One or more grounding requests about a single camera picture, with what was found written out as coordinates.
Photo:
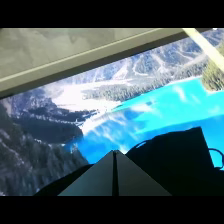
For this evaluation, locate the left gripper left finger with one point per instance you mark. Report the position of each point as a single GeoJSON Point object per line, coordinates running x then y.
{"type": "Point", "coordinates": [96, 180]}

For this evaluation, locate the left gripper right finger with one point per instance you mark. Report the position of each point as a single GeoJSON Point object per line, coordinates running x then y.
{"type": "Point", "coordinates": [133, 181]}

